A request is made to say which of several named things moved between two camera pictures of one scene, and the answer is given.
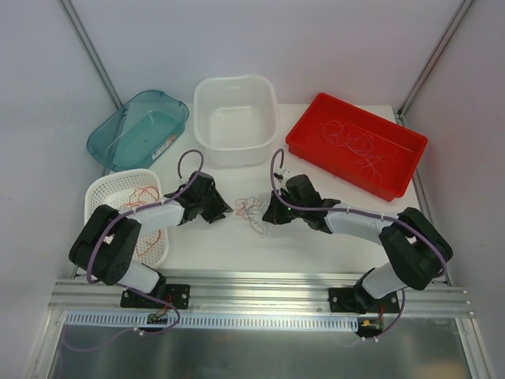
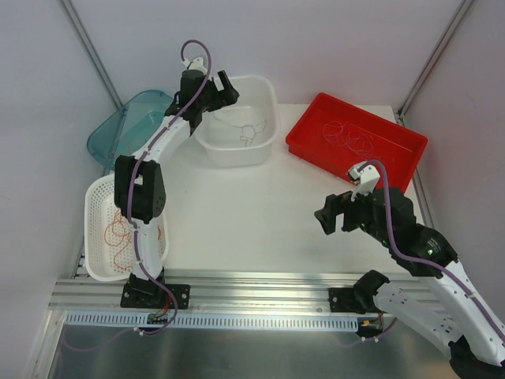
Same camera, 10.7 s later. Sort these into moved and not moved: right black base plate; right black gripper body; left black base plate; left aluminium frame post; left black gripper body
Moved: right black gripper body; left black gripper body
Not moved: left aluminium frame post; left black base plate; right black base plate
